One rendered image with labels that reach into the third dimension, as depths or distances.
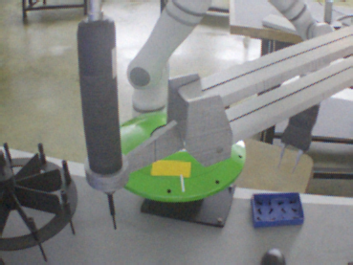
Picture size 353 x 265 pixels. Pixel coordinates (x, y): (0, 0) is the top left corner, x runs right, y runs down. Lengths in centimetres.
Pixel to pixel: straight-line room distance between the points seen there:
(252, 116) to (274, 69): 7
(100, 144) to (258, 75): 19
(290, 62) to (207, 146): 14
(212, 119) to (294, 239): 58
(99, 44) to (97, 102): 6
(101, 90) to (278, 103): 23
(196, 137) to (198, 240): 53
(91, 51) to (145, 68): 70
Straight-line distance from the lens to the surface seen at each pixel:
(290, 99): 53
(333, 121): 270
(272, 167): 165
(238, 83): 47
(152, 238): 96
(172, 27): 101
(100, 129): 42
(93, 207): 105
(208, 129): 46
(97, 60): 39
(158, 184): 86
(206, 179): 87
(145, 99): 116
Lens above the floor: 164
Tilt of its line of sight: 35 degrees down
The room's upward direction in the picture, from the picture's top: 1 degrees clockwise
